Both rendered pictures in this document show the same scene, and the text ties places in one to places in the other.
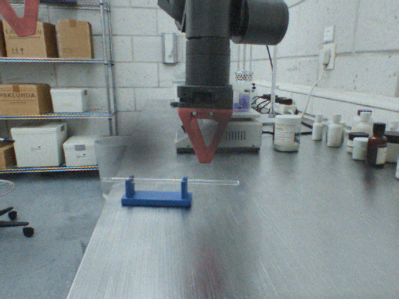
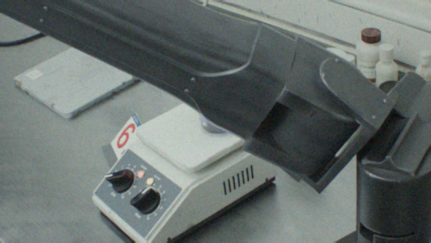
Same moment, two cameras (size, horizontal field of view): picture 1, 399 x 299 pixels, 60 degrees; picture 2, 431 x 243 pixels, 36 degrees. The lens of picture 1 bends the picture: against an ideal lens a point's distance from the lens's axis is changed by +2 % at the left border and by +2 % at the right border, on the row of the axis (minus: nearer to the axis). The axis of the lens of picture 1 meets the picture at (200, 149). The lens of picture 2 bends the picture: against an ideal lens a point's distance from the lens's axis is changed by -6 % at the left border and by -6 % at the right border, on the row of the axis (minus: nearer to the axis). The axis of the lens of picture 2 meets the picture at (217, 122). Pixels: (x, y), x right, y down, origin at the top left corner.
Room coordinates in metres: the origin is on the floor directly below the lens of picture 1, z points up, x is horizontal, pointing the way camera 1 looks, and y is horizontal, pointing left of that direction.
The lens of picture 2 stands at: (0.20, 0.28, 1.31)
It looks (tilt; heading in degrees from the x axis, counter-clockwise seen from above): 33 degrees down; 329
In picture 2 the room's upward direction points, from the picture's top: 9 degrees counter-clockwise
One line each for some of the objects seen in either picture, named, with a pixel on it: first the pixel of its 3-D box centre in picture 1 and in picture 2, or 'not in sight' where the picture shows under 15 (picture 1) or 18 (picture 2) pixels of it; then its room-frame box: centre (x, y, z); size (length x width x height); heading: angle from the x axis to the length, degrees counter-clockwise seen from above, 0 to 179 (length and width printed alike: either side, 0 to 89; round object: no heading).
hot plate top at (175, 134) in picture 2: (231, 112); (199, 129); (0.82, -0.08, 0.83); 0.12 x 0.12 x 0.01; 3
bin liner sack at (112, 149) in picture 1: (120, 167); not in sight; (2.38, 0.59, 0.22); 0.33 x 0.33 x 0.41
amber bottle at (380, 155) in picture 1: (377, 144); not in sight; (0.66, -0.35, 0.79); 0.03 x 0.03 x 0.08
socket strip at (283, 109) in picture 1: (273, 104); not in sight; (1.57, -0.34, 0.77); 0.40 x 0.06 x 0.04; 7
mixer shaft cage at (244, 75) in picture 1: (244, 44); not in sight; (1.22, -0.15, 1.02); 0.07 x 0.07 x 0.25
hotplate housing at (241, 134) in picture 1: (220, 130); (188, 168); (0.82, -0.05, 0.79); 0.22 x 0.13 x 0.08; 93
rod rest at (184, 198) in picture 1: (157, 189); not in sight; (0.46, 0.06, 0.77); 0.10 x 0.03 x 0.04; 85
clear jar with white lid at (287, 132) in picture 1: (287, 132); not in sight; (0.78, -0.20, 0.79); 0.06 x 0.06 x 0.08
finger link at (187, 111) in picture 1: (206, 126); not in sight; (0.44, -0.01, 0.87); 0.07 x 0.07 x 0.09; 85
